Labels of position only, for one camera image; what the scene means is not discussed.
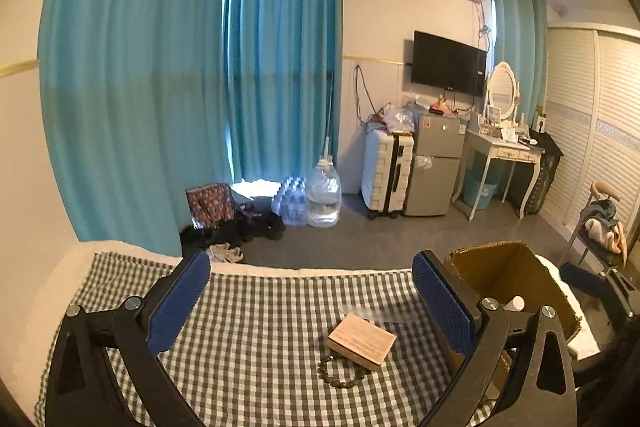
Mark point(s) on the pack of water bottles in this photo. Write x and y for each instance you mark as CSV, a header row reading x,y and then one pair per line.
x,y
290,202

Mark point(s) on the narrow teal curtain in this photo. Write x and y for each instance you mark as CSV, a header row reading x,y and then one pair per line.
x,y
285,57

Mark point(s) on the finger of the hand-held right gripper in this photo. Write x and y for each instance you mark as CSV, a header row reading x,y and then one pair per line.
x,y
582,276

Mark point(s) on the clothes heap on chair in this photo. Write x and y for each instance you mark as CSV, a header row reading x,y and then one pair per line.
x,y
605,224

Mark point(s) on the teal waste bin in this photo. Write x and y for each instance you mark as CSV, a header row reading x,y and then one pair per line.
x,y
481,189

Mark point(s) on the small grey fridge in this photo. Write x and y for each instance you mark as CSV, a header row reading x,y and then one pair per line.
x,y
432,167

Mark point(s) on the wooden chair with clothes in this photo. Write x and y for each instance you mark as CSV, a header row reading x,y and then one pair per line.
x,y
580,242

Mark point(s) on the black wall television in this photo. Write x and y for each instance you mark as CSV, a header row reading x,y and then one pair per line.
x,y
447,63

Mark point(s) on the pile of dark clothes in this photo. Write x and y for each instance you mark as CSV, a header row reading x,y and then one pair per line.
x,y
260,224

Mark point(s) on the black bag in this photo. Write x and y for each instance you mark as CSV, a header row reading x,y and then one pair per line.
x,y
545,172

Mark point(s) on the teal curtain beside wardrobe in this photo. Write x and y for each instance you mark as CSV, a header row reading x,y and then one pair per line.
x,y
517,32

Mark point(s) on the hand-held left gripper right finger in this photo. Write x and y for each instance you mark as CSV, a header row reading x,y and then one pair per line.
x,y
445,302

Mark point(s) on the white photo frame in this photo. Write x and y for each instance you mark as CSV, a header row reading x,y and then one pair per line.
x,y
493,117

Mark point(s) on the wide teal curtain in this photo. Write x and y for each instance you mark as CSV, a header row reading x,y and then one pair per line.
x,y
135,82

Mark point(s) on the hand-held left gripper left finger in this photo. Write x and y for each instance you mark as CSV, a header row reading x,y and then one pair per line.
x,y
180,302

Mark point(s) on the white suitcase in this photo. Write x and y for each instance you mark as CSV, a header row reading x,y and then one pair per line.
x,y
380,172

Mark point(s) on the small brown wooden box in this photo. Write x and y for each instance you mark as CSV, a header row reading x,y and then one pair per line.
x,y
362,339

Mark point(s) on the crumpled white cloth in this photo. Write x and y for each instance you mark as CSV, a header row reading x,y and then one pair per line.
x,y
225,253

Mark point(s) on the brown cardboard box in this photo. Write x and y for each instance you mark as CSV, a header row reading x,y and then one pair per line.
x,y
505,272

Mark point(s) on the large clear water jug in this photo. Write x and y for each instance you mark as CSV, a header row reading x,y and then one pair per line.
x,y
324,194

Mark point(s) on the clear plastic bags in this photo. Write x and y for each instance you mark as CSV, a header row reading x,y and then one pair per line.
x,y
397,117

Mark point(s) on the dark patterned bag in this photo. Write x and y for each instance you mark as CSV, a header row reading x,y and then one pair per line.
x,y
210,207

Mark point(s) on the white louvred wardrobe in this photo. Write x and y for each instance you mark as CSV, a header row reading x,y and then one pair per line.
x,y
595,117

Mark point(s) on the white oval mirror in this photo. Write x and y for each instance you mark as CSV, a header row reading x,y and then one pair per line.
x,y
502,89

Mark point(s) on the white dressing table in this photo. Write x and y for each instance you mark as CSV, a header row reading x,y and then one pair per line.
x,y
500,149

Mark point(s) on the small red object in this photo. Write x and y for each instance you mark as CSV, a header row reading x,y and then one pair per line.
x,y
438,108

